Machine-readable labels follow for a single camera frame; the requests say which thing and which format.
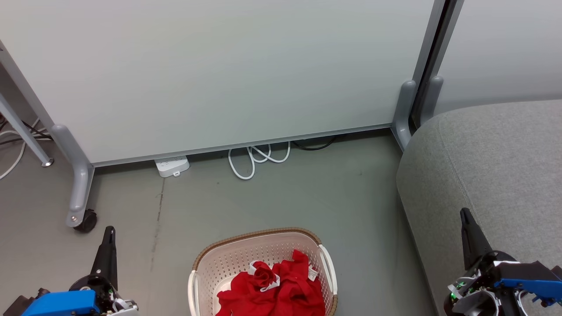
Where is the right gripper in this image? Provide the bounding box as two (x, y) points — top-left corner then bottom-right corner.
(443, 208), (528, 316)

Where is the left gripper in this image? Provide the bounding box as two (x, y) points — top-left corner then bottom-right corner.
(69, 226), (139, 316)

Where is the red garment with white trim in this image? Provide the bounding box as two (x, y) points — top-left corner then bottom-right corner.
(216, 260), (282, 316)

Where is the plain red garment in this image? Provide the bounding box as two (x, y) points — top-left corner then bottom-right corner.
(272, 249), (327, 316)

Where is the grey fabric sofa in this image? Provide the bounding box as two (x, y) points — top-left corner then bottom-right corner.
(396, 99), (562, 316)

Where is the black caster wheel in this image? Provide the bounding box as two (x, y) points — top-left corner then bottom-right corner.
(74, 209), (98, 233)

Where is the grey partition leg with caster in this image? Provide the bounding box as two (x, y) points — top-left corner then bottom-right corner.
(50, 124), (95, 229)

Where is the white perforated laundry basket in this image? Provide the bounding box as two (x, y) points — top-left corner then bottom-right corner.
(188, 227), (339, 316)

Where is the white power strip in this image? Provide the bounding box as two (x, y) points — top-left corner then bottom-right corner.
(154, 155), (191, 178)

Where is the grey metal table leg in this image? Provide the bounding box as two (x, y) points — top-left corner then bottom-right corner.
(0, 93), (55, 168)

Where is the narrow white partition panel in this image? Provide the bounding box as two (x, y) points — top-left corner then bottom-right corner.
(432, 0), (562, 117)

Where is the wide white partition panel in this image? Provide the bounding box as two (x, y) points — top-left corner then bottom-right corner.
(0, 0), (440, 168)

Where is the white loose cable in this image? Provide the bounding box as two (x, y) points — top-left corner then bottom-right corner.
(0, 118), (41, 180)

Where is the black cable bundle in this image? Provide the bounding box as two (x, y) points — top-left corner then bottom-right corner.
(0, 114), (54, 146)

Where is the white coiled power cable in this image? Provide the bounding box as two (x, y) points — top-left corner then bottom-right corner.
(227, 141), (292, 181)

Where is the black floor cable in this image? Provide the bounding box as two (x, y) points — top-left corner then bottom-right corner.
(292, 136), (338, 151)

